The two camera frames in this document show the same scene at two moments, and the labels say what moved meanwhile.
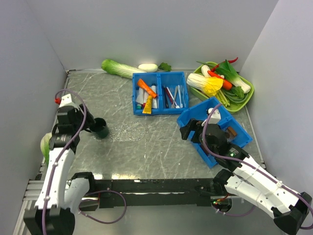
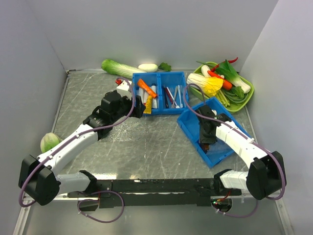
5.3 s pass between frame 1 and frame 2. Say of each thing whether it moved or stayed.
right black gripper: moved
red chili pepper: stayed
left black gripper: moved
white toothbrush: stayed
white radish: stayed
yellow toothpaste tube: stayed
